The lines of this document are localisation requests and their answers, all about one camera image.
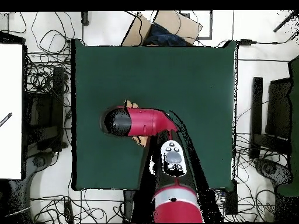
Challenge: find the tan terry towel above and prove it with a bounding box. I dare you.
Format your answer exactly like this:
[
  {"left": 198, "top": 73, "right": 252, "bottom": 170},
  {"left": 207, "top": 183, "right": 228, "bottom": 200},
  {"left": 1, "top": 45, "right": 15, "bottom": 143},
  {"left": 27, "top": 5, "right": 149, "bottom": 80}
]
[{"left": 123, "top": 99, "right": 150, "bottom": 148}]

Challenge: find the dark green table cloth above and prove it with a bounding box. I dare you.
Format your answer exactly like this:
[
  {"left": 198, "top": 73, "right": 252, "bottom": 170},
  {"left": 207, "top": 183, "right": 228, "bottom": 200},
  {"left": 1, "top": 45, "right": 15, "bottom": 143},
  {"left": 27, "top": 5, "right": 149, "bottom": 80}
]
[{"left": 71, "top": 38, "right": 238, "bottom": 191}]

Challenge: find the dark blue cloth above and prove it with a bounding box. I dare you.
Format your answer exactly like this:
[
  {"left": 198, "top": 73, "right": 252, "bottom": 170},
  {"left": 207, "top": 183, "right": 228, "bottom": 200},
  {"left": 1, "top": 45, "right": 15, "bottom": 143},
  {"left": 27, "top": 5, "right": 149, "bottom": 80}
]
[{"left": 144, "top": 22, "right": 187, "bottom": 47}]

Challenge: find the brown cardboard box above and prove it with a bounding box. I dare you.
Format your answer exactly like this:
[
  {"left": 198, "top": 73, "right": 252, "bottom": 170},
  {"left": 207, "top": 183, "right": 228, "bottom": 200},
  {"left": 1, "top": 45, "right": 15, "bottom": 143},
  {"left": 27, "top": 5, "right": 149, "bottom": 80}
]
[{"left": 121, "top": 10, "right": 203, "bottom": 47}]

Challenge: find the black box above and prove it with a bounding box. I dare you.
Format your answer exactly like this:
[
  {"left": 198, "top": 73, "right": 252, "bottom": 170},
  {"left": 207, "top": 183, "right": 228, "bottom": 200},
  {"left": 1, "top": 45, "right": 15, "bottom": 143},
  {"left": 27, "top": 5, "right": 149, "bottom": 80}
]
[{"left": 224, "top": 181, "right": 238, "bottom": 215}]

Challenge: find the black power strip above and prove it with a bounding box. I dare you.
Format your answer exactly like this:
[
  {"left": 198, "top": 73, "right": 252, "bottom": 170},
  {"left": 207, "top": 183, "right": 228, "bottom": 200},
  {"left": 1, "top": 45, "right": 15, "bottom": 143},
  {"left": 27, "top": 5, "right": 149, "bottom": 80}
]
[{"left": 63, "top": 201, "right": 75, "bottom": 224}]

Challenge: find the black chair base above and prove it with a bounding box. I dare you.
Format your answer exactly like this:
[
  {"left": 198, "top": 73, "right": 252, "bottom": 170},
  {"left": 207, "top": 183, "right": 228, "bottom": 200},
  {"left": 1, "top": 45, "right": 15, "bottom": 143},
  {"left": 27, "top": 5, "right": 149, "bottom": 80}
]
[{"left": 253, "top": 157, "right": 293, "bottom": 187}]

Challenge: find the white board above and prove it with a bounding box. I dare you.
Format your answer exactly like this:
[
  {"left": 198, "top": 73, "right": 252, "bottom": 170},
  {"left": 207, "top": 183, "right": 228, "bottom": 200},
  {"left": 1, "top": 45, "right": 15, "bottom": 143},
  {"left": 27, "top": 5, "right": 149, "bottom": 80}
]
[{"left": 0, "top": 43, "right": 23, "bottom": 180}]

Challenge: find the black tripod leg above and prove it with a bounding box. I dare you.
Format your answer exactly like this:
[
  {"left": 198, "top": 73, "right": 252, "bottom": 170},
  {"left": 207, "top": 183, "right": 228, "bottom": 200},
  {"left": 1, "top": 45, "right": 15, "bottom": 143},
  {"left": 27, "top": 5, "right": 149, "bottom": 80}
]
[{"left": 272, "top": 10, "right": 299, "bottom": 33}]

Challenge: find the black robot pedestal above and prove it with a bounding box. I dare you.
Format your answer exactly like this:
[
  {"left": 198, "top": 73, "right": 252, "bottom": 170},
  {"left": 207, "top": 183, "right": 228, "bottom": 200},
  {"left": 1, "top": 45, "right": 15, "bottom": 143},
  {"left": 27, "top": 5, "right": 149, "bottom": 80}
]
[{"left": 123, "top": 190, "right": 142, "bottom": 223}]

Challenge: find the black cable tangle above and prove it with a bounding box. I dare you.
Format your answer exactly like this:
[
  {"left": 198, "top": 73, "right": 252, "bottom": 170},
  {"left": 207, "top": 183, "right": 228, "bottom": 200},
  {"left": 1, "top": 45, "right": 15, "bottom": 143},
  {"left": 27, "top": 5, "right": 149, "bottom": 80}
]
[
  {"left": 234, "top": 100, "right": 289, "bottom": 222},
  {"left": 30, "top": 188, "right": 126, "bottom": 223},
  {"left": 24, "top": 11, "right": 75, "bottom": 108}
]

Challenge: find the black square frame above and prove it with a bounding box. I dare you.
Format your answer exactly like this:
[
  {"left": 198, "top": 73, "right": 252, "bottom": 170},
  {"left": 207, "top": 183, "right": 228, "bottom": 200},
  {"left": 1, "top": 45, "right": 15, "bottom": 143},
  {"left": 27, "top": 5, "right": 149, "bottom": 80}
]
[{"left": 179, "top": 10, "right": 213, "bottom": 40}]

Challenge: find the black cylindrical handle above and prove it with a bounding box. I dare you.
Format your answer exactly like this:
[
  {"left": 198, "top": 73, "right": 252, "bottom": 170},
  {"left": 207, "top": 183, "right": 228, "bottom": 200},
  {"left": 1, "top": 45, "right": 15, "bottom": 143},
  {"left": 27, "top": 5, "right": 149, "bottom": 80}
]
[{"left": 81, "top": 10, "right": 91, "bottom": 27}]

